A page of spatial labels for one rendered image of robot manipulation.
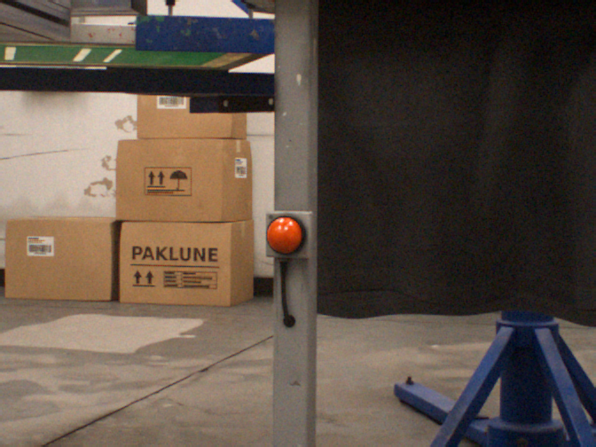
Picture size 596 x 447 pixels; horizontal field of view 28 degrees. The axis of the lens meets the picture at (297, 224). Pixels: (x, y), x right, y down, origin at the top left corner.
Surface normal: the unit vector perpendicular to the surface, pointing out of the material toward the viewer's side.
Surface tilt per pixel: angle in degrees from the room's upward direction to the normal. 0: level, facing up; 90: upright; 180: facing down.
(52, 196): 90
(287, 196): 90
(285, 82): 90
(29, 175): 90
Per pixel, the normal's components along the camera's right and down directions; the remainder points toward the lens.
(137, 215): -0.35, 0.07
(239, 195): 0.94, 0.03
